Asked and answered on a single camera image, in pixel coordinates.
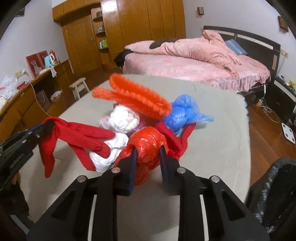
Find wooden wardrobe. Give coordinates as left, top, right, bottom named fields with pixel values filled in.
left=52, top=0, right=186, bottom=76

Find red glove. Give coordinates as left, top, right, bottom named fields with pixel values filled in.
left=38, top=117, right=115, bottom=178

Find wooden sideboard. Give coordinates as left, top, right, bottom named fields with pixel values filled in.
left=1, top=60, right=75, bottom=142

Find white wooden stool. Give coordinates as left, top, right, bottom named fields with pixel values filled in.
left=69, top=77, right=90, bottom=100

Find white bathroom scale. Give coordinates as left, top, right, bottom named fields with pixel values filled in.
left=281, top=123, right=295, bottom=144

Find yellow plush toy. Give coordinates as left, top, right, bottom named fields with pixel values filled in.
left=289, top=80, right=296, bottom=89

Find black clothing on bed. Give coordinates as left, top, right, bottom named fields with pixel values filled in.
left=113, top=49, right=133, bottom=68

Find red picture frame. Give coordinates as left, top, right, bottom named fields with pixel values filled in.
left=26, top=50, right=48, bottom=78

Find black headboard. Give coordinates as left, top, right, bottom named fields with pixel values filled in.
left=203, top=26, right=280, bottom=81

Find white plastic bag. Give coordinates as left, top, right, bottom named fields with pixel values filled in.
left=89, top=104, right=140, bottom=173

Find pink duvet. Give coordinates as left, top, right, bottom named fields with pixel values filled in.
left=125, top=30, right=242, bottom=73

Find wall lamp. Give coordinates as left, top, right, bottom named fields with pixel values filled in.
left=278, top=16, right=289, bottom=32
left=197, top=6, right=205, bottom=16

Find orange fuzzy cloth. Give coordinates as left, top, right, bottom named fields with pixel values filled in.
left=92, top=73, right=172, bottom=120

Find light blue kettle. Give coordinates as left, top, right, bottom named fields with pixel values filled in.
left=44, top=54, right=55, bottom=68

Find pale pink socks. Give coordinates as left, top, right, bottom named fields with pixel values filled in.
left=98, top=116, right=110, bottom=130

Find black nightstand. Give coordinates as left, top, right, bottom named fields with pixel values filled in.
left=266, top=77, right=295, bottom=123

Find red plastic bag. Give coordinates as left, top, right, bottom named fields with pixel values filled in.
left=114, top=126, right=169, bottom=186

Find blue pillow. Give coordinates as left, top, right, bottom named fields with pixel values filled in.
left=225, top=39, right=247, bottom=55

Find black trash bin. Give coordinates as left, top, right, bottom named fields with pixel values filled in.
left=246, top=157, right=296, bottom=240

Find red cloth garment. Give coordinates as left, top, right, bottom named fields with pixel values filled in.
left=155, top=122, right=196, bottom=161

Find white charging cable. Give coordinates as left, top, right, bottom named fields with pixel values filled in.
left=255, top=83, right=281, bottom=124

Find bed with pink sheet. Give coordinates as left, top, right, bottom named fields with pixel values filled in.
left=123, top=53, right=271, bottom=93

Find blue plastic bag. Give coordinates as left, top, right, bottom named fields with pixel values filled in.
left=162, top=94, right=214, bottom=135

